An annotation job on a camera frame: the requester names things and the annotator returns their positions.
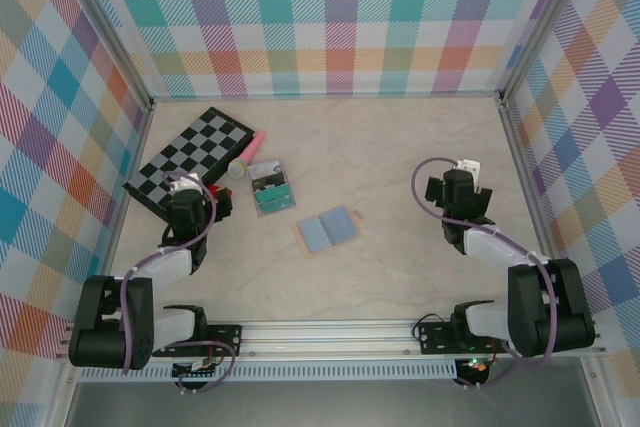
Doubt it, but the teal credit card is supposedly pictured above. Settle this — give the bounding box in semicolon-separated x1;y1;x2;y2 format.
253;184;293;203

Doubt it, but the tan card holder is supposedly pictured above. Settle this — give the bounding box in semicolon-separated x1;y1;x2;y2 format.
291;205;362;260

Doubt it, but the clear plastic card case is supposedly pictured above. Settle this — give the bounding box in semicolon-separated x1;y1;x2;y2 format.
248;159;300;219

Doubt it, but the pink toy microphone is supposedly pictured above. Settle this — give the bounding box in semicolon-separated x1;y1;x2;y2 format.
228;130;267;182

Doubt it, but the black grey chessboard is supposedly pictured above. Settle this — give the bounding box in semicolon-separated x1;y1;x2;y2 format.
123;106;255;214

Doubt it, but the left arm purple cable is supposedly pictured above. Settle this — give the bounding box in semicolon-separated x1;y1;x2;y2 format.
119;170;237;396

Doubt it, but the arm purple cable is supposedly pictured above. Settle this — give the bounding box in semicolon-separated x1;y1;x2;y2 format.
119;170;237;396
410;156;559;391

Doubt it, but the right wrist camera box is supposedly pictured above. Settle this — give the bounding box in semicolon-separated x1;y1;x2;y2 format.
453;157;482;181

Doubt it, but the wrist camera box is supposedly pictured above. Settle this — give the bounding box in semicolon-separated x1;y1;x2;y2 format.
453;157;482;181
168;177;201;196

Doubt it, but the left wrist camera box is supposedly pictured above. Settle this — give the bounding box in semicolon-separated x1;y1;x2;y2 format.
168;177;201;196

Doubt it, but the aluminium frame bar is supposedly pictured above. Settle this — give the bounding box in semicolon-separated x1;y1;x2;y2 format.
499;100;574;318
85;102;155;324

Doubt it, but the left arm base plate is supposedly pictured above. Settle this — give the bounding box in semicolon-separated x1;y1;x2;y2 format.
199;324;245;359

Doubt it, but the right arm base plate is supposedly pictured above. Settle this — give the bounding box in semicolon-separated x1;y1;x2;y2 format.
416;320;511;356

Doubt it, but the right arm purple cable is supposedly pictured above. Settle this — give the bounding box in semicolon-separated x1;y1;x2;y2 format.
410;156;559;391

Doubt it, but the aluminium mounting rail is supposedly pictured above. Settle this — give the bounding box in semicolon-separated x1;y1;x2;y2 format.
59;315;607;362

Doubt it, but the aluminium frame post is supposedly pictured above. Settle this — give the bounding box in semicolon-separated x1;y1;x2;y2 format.
49;0;155;111
498;0;594;106

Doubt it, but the white slotted cable duct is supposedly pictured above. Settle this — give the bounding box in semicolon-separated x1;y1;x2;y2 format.
74;364;460;384

